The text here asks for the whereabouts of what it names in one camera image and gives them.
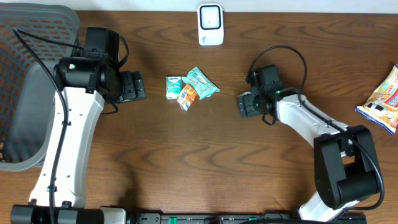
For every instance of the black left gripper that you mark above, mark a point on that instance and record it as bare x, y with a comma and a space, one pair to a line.
134, 86

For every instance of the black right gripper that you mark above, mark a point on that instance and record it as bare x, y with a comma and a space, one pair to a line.
245, 106

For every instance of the teal tissue pack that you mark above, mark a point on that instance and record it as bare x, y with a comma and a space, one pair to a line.
173, 87

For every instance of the orange snack packet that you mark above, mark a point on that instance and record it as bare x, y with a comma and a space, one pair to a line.
186, 97

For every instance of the teal wet wipes pack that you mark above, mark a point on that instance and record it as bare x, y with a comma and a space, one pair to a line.
203, 86

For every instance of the yellow snack bag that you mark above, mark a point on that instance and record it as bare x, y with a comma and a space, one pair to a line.
381, 106

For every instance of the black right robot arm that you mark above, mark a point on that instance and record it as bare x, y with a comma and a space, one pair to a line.
346, 167

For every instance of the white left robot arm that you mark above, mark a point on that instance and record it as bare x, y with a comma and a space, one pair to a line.
84, 82

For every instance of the white barcode scanner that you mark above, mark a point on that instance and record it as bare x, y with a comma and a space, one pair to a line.
210, 24

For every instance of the grey plastic mesh basket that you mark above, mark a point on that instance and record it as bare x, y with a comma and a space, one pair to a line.
27, 94

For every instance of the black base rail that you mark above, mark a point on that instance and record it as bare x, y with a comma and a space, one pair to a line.
268, 217

